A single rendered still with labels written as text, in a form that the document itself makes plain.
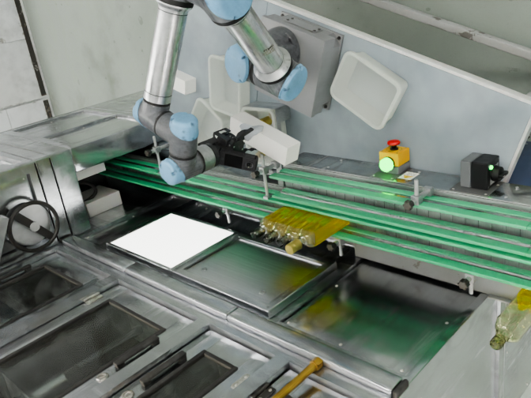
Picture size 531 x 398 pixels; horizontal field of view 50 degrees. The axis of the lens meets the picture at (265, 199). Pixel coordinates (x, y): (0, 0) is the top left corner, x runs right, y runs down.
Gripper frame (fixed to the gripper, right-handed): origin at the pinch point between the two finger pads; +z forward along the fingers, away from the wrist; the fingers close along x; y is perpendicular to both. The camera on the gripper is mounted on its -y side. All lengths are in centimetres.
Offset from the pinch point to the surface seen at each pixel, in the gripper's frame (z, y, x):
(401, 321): -2, -61, 30
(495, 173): 28, -62, -9
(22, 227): -43, 81, 65
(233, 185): 17.1, 25.4, 39.1
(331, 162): 28.4, -9.2, 14.7
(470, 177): 26, -56, -5
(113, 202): 4, 90, 79
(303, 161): 25.1, 0.5, 18.1
